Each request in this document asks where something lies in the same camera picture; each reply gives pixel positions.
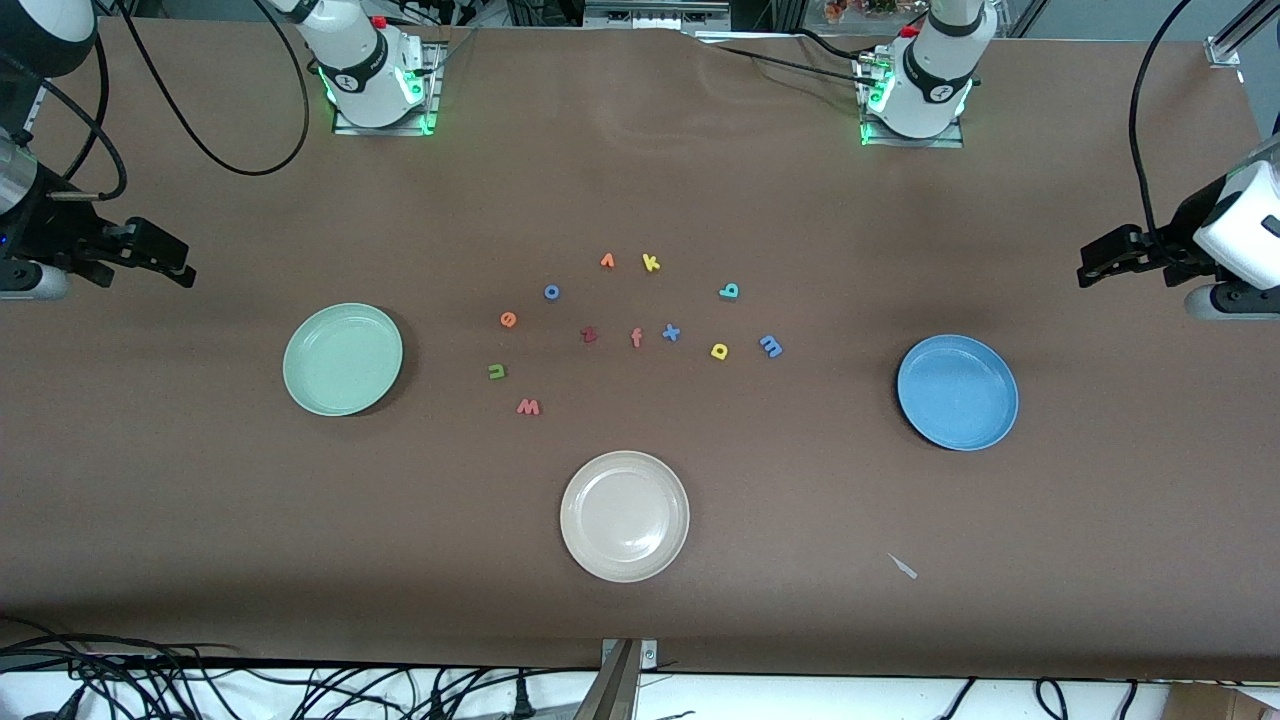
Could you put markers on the small white paper scrap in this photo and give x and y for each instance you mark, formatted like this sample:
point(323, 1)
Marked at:
point(903, 566)

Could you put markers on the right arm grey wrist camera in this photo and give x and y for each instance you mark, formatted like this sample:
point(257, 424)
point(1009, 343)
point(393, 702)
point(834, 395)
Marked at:
point(30, 282)

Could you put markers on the black power plug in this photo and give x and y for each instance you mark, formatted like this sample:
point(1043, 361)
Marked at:
point(521, 700)

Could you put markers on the cardboard box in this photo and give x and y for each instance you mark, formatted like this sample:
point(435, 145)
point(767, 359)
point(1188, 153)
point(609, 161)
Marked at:
point(1220, 705)

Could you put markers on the colourful flowers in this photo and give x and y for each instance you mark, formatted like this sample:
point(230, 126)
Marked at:
point(860, 8)

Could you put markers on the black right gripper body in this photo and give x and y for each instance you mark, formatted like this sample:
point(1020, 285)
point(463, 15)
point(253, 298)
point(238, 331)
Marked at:
point(50, 233)

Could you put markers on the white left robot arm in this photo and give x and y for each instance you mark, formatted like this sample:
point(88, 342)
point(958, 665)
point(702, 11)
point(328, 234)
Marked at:
point(930, 70)

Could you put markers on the green plate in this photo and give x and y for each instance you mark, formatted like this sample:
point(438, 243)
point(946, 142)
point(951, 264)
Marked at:
point(343, 359)

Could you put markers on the beige plate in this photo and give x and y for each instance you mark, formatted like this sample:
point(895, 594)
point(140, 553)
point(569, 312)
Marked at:
point(625, 516)

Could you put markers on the blue plate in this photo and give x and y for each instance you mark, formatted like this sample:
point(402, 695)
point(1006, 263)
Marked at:
point(957, 392)

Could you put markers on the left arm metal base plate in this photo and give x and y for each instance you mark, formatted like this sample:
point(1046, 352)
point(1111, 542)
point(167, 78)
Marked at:
point(920, 142)

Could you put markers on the aluminium frame extrusion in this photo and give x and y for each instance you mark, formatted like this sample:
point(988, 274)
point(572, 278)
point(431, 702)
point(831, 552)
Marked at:
point(1235, 35)

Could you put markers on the pink foam letter w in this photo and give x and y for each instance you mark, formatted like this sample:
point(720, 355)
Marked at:
point(528, 409)

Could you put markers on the grey metal bracket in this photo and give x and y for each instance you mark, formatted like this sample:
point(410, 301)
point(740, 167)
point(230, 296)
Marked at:
point(620, 685)

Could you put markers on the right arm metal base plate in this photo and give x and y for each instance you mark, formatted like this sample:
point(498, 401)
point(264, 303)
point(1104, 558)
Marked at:
point(400, 128)

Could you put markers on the brown table cover sheet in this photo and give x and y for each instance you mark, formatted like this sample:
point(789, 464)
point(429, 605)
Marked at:
point(200, 500)

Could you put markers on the blue foam letter m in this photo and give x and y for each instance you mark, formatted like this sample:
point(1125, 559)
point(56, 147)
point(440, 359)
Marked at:
point(772, 347)

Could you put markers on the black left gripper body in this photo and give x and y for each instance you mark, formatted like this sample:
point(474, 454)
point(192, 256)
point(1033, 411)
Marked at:
point(1183, 232)

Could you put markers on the aluminium frame rail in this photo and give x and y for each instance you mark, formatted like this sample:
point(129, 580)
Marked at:
point(33, 110)

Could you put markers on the grey metal box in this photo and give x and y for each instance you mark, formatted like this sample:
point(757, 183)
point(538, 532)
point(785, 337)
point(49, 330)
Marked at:
point(650, 12)

